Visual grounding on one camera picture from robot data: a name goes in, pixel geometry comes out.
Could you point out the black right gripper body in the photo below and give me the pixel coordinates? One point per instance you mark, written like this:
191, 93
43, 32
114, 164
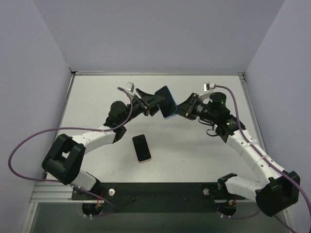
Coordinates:
191, 106

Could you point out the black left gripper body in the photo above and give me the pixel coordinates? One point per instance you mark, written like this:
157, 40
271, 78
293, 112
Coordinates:
143, 106

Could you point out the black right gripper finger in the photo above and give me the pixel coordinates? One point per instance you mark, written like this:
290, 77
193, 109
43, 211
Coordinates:
186, 115
183, 107

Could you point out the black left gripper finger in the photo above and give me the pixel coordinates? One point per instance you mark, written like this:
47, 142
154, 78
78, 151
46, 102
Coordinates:
149, 98
152, 109

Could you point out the light blue phone case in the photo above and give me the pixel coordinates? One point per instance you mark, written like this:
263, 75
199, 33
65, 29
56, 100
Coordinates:
171, 116

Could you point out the pink phone case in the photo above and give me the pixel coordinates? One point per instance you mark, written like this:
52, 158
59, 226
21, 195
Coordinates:
145, 161

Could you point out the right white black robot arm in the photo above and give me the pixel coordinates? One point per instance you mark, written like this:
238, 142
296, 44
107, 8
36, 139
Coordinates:
276, 189

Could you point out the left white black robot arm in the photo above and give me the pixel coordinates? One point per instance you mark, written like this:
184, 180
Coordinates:
64, 159

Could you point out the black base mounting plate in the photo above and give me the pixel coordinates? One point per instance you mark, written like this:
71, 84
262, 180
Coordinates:
153, 205

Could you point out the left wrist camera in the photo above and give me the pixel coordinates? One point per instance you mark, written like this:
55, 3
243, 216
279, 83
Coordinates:
130, 87

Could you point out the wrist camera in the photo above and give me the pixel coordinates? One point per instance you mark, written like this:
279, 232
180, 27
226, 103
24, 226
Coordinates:
208, 89
130, 87

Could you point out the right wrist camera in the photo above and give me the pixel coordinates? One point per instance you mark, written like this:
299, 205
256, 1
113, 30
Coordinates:
208, 89

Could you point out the aluminium right frame rail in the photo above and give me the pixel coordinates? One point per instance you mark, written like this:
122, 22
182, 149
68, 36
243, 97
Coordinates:
252, 112

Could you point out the aluminium frame rail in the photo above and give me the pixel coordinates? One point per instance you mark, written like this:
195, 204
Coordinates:
55, 101
56, 192
252, 112
186, 73

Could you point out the aluminium back frame rail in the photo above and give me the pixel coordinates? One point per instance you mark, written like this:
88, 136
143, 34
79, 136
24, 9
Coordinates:
186, 73

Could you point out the aluminium left frame rail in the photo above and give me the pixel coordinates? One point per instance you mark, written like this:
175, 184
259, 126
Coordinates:
55, 101

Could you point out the aluminium front frame rail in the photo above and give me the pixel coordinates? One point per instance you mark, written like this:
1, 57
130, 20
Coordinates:
56, 192

